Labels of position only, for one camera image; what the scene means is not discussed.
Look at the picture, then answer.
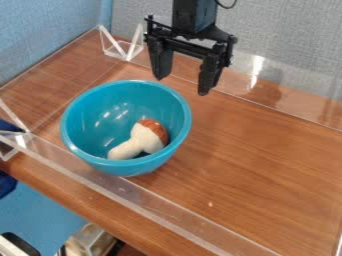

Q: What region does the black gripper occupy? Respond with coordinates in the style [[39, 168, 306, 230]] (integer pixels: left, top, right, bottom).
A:
[[144, 15, 238, 96]]

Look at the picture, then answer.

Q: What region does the white mushroom with brown cap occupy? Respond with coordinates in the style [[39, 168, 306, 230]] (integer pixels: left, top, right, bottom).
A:
[[107, 119, 168, 160]]

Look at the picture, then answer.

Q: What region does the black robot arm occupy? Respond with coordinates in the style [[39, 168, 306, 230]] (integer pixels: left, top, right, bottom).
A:
[[144, 0, 238, 96]]

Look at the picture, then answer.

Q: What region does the blue plastic bowl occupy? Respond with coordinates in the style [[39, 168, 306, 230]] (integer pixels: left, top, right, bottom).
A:
[[60, 80, 192, 177]]

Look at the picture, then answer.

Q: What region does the clear acrylic back barrier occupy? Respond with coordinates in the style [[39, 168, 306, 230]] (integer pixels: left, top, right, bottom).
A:
[[132, 33, 342, 133]]

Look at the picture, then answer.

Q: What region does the clear acrylic barrier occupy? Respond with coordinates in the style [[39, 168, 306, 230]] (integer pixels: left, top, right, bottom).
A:
[[0, 130, 282, 256], [132, 33, 342, 133]]

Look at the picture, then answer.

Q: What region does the clear acrylic front barrier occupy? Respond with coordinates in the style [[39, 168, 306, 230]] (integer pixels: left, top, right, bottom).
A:
[[0, 130, 282, 256]]

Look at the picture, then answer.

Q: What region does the dark blue object left edge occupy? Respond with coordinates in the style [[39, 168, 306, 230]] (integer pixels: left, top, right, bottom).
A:
[[0, 118, 23, 199]]

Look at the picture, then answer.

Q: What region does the clear box under table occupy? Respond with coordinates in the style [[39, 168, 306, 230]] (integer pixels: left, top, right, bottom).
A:
[[55, 223, 117, 256]]

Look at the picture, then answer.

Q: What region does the black and white object bottom-left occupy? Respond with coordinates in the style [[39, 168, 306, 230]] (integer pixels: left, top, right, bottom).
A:
[[0, 232, 41, 256]]

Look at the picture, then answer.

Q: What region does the clear acrylic corner bracket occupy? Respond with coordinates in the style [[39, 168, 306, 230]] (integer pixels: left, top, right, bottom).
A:
[[97, 24, 144, 62]]

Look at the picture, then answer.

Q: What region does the black cable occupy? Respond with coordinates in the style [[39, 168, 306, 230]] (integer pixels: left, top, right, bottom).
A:
[[215, 0, 238, 10]]

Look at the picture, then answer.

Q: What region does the clear acrylic left bracket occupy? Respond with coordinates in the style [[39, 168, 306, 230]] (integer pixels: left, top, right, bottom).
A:
[[0, 99, 31, 158]]

